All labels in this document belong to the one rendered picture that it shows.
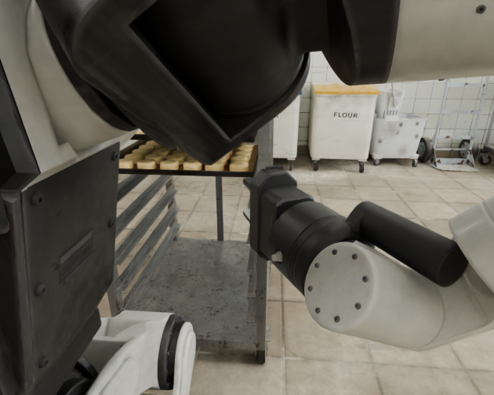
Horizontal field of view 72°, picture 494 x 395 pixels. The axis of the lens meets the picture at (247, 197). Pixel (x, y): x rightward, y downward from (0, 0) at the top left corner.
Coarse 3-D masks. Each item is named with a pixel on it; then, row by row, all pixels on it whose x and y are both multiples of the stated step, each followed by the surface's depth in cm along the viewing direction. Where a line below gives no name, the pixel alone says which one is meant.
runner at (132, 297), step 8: (176, 224) 163; (168, 232) 150; (176, 232) 155; (168, 240) 148; (160, 248) 140; (152, 256) 131; (160, 256) 136; (152, 264) 131; (144, 272) 124; (152, 272) 126; (136, 280) 117; (144, 280) 121; (136, 288) 117; (128, 296) 110; (136, 296) 113; (120, 304) 105; (128, 304) 109
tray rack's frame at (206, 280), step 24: (216, 192) 156; (216, 216) 160; (192, 240) 165; (216, 240) 165; (168, 264) 145; (192, 264) 145; (216, 264) 145; (240, 264) 145; (144, 288) 130; (168, 288) 130; (192, 288) 130; (216, 288) 130; (240, 288) 130; (168, 312) 118; (192, 312) 118; (216, 312) 118; (240, 312) 118; (216, 336) 107; (240, 336) 107
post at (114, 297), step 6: (114, 270) 101; (114, 276) 101; (108, 288) 102; (114, 288) 102; (108, 294) 103; (114, 294) 103; (120, 294) 105; (108, 300) 104; (114, 300) 103; (120, 300) 105; (114, 306) 104; (114, 312) 105
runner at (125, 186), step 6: (132, 174) 110; (138, 174) 115; (126, 180) 106; (132, 180) 110; (138, 180) 112; (120, 186) 102; (126, 186) 106; (132, 186) 107; (120, 192) 102; (126, 192) 102; (120, 198) 97
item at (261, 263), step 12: (264, 132) 81; (264, 144) 82; (264, 156) 83; (264, 168) 84; (264, 264) 94; (264, 276) 96; (264, 288) 97; (264, 300) 99; (264, 312) 100; (264, 324) 102; (264, 336) 104; (264, 348) 105
